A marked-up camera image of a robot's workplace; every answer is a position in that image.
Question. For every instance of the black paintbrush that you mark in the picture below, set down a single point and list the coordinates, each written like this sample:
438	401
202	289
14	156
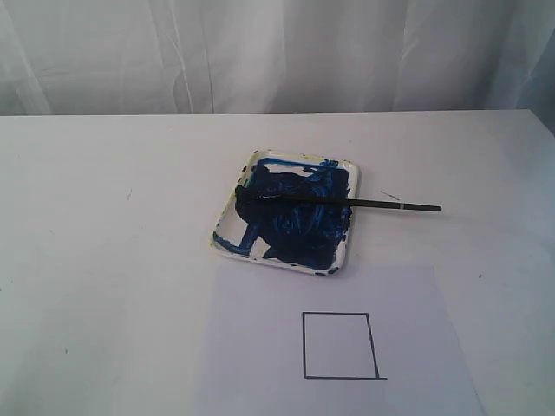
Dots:
251	196

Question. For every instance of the white paper with square outline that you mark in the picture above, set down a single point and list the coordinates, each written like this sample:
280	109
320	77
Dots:
371	340

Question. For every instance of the white paint tray blue paint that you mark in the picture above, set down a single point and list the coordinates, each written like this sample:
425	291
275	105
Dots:
305	237

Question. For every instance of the white backdrop curtain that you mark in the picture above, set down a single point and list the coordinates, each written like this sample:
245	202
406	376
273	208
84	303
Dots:
223	57

